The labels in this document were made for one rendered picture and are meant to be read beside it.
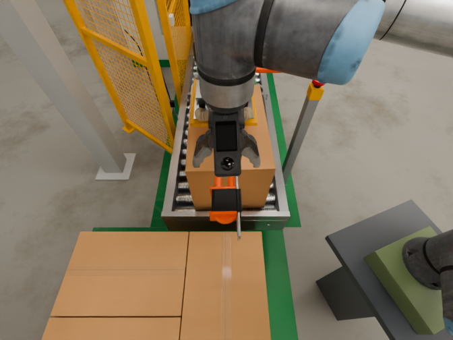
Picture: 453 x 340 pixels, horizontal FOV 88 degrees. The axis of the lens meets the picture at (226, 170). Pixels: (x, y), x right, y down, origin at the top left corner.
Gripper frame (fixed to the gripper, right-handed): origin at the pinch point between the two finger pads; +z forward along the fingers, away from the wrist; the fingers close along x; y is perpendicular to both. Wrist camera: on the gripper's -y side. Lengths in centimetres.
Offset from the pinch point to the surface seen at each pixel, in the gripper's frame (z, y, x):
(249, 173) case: 42, 27, -10
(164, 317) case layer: 80, -26, 28
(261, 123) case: 40, 56, -18
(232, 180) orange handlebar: 13.5, 5.5, -1.7
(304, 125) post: 61, 76, -49
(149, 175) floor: 134, 86, 70
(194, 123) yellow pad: 26, 42, 14
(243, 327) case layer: 80, -30, -8
